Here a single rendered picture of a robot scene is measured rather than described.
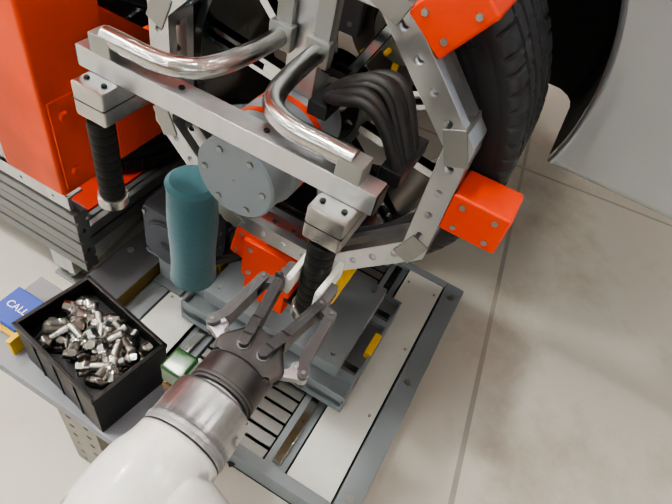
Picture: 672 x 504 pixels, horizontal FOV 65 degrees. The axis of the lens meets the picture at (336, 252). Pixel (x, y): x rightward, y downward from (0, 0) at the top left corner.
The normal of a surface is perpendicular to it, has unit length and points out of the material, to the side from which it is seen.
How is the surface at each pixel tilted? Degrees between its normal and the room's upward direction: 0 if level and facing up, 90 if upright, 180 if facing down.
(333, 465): 0
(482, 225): 90
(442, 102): 90
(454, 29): 90
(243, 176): 90
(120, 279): 0
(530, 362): 0
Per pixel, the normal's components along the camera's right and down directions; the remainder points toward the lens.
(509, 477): 0.19, -0.65
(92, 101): -0.47, 0.60
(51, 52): 0.86, 0.47
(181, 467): 0.71, -0.51
